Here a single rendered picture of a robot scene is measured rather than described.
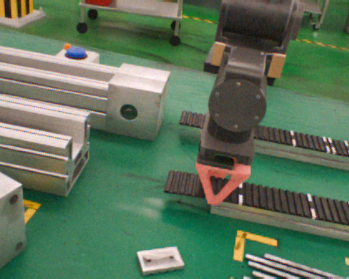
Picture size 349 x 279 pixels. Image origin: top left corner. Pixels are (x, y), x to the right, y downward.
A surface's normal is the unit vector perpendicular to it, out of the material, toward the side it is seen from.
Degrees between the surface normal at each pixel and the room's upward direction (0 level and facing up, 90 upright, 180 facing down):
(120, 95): 90
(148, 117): 90
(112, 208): 0
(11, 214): 90
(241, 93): 89
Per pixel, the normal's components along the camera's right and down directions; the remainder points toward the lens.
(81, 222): 0.14, -0.84
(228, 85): -0.22, 0.48
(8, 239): 0.86, 0.37
